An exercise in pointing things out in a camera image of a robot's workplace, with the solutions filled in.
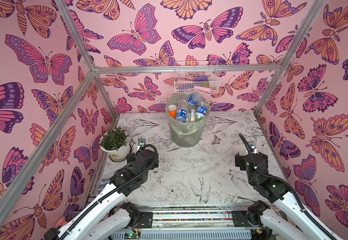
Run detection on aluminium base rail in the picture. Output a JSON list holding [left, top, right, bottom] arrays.
[[71, 203, 271, 240]]

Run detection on orange label bottle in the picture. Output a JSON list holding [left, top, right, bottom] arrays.
[[167, 105, 177, 119]]

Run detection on blue cap bottle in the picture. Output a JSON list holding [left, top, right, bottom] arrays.
[[176, 99, 189, 123]]

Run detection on grey mesh waste bin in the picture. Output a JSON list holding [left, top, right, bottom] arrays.
[[165, 94, 211, 148]]

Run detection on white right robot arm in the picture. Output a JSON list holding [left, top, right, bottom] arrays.
[[235, 134, 340, 240]]

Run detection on yellow label small bottle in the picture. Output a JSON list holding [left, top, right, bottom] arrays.
[[190, 109, 197, 123]]

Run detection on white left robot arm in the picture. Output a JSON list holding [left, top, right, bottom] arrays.
[[44, 144, 158, 240]]

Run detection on white wire wall basket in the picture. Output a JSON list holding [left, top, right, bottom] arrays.
[[172, 61, 221, 95]]

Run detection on potted green plant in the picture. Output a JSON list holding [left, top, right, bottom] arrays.
[[99, 128, 131, 162]]

